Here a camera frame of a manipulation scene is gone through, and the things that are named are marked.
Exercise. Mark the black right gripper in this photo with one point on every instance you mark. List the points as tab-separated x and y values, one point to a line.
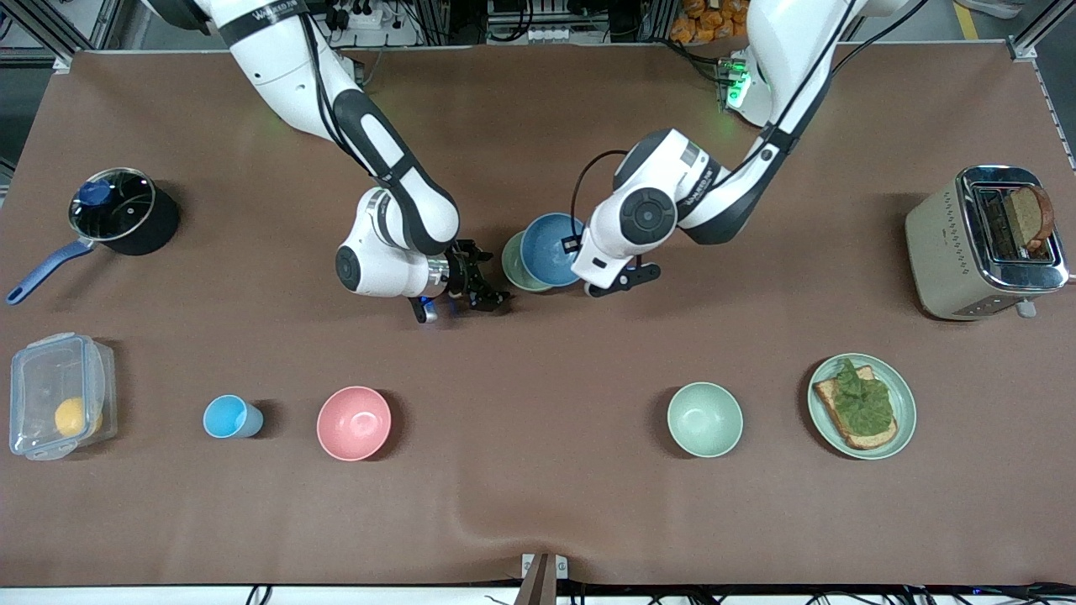
461	275

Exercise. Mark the blue bowl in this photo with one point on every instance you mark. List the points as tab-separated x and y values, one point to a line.
546	248

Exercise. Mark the light green bowl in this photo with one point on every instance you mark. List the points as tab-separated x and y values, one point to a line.
512	267
704	419

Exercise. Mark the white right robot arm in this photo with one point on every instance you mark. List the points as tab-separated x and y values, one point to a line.
286	59

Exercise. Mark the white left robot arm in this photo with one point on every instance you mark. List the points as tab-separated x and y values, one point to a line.
647	214

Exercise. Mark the pink bowl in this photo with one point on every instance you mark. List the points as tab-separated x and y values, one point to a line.
354	423

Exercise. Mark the brown table mat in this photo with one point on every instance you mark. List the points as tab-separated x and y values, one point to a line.
538	403

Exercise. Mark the small white socket strip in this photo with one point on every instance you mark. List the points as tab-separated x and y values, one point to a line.
551	34

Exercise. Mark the toast slice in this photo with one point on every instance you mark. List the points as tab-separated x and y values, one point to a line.
828	399

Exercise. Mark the white power strip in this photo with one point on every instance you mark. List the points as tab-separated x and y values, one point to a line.
382	34

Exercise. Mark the orange snack bags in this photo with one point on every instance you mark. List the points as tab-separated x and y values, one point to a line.
714	17

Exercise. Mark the green lettuce leaf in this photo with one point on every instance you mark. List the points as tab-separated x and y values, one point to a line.
866	402

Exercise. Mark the blue cup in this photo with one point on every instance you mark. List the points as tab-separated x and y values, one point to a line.
225	417

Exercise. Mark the light green plate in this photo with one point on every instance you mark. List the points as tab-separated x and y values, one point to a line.
904	412

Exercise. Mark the cream and chrome toaster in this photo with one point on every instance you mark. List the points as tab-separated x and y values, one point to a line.
937	252

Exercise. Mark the glass pot lid blue knob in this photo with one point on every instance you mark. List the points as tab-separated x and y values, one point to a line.
122	210

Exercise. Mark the brown bread slice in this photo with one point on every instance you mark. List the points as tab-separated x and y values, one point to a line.
1032	214

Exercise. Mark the yellow round fruit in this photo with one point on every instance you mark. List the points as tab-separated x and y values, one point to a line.
71	416

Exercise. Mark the clear plastic lidded container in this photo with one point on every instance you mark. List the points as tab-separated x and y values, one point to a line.
38	378

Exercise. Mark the metal table clamp bracket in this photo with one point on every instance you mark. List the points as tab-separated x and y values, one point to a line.
530	565

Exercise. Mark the aluminium frame post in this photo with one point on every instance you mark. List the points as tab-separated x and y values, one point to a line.
50	38
1038	29

